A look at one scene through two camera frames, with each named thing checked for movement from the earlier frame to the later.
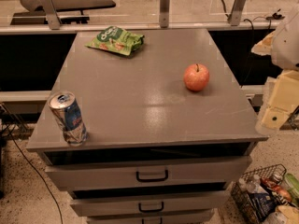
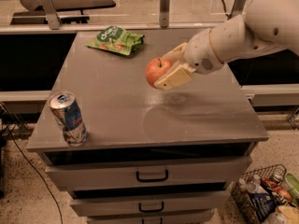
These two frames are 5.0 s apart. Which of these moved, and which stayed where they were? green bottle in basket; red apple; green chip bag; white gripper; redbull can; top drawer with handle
Moved: red apple; white gripper
Stayed: top drawer with handle; green chip bag; green bottle in basket; redbull can
